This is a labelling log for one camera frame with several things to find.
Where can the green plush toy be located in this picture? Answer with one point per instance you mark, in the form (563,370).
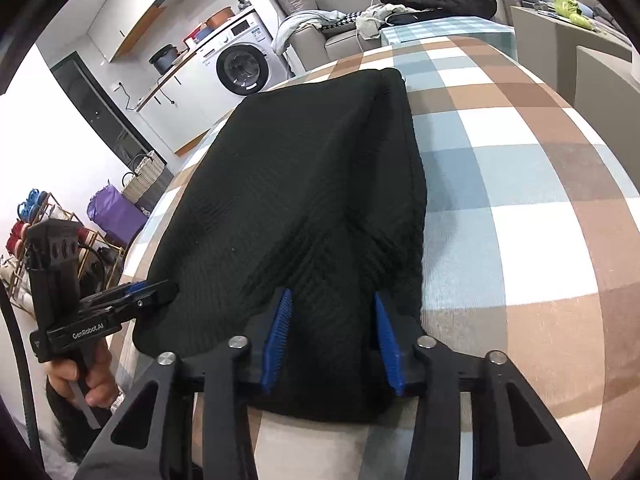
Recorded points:
(572,10)

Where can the plaid tablecloth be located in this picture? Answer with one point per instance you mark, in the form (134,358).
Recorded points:
(500,185)

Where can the black knit sweater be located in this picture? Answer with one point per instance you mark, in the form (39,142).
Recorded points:
(300,185)

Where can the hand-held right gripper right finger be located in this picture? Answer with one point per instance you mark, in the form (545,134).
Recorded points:
(387,345)

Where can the metal shoe rack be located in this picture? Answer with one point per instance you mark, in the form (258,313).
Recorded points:
(90,255)

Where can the beige low cabinet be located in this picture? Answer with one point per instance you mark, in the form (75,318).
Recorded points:
(605,75)

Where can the light grey garment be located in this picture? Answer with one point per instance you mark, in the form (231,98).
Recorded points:
(375,20)

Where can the red shoes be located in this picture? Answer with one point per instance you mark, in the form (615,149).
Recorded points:
(17,237)

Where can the white upper cabinet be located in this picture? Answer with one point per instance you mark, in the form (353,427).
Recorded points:
(130,5)

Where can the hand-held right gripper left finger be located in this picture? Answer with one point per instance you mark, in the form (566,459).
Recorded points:
(277,340)

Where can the white washing machine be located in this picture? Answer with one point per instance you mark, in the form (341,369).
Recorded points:
(222,42)

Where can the copper pot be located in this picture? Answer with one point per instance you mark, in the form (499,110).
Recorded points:
(220,17)

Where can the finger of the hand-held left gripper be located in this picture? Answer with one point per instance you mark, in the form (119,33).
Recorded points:
(145,302)
(112,297)

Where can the black glass door cabinet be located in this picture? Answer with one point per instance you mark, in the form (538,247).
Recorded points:
(95,105)

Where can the purple bag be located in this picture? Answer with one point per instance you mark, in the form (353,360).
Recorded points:
(115,215)

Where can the grey duvet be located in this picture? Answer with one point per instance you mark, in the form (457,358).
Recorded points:
(605,15)

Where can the houndstooth cushion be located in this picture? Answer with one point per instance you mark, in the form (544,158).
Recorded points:
(345,21)

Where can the white hoodie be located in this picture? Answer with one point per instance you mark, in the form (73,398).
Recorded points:
(300,25)

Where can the person's left hand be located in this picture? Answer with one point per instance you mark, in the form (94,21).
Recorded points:
(102,380)

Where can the dark flat pouch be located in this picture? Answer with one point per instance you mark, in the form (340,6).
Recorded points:
(415,17)

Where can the red box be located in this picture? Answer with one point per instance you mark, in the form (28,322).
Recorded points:
(192,37)

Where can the black cooking pot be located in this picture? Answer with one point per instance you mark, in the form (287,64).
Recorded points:
(162,60)

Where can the grey sofa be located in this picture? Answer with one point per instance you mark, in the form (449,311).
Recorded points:
(310,40)

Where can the blue shoes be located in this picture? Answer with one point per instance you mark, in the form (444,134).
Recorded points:
(32,202)

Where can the woven laundry basket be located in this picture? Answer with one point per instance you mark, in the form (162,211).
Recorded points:
(147,180)

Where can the white counter cabinets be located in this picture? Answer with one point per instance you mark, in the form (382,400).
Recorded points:
(180,105)

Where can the blue checked cloth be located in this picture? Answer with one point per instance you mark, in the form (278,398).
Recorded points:
(450,32)

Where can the beige bedside cabinet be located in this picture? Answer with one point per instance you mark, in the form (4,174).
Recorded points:
(550,35)

